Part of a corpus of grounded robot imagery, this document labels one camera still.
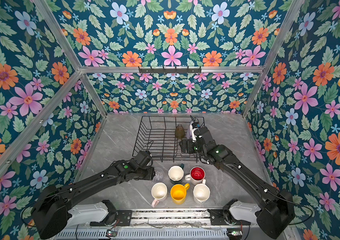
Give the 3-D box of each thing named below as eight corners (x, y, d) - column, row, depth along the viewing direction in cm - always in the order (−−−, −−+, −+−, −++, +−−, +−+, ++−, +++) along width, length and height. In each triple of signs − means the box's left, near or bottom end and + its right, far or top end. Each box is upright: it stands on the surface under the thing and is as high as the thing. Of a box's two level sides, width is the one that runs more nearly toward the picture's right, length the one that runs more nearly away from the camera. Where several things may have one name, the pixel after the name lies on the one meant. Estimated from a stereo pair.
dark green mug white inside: (168, 189, 84) (167, 183, 76) (169, 170, 91) (168, 163, 83) (184, 189, 84) (184, 183, 76) (183, 170, 91) (184, 163, 83)
